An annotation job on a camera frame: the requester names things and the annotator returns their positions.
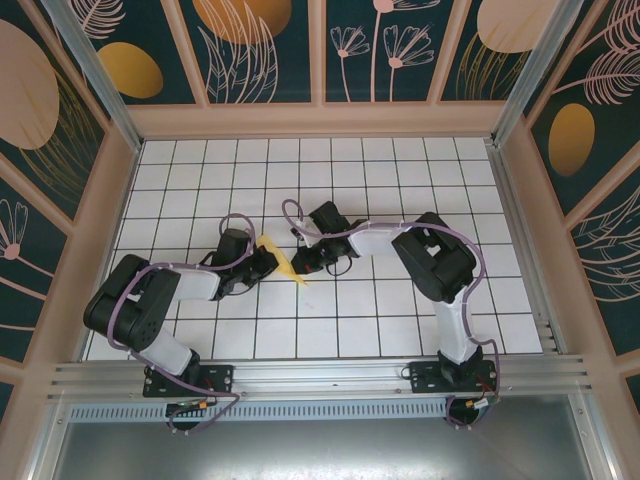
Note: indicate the yellow cloth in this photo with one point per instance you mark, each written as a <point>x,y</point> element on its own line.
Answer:
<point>286,267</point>

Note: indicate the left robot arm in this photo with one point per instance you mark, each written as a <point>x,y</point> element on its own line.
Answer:
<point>125,310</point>

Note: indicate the aluminium corner post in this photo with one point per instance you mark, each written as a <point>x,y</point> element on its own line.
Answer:
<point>540,55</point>
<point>95,70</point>

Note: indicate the aluminium side rail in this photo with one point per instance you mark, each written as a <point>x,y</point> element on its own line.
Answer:
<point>525,250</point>

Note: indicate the aluminium mounting rail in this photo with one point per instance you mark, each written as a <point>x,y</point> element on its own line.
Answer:
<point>320,375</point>

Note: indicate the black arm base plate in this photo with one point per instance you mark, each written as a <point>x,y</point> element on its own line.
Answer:
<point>425,377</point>
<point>220,380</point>

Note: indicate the grey metal sheet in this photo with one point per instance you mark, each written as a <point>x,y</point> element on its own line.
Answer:
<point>320,450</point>

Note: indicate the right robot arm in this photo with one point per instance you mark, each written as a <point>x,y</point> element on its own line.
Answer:
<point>435,265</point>

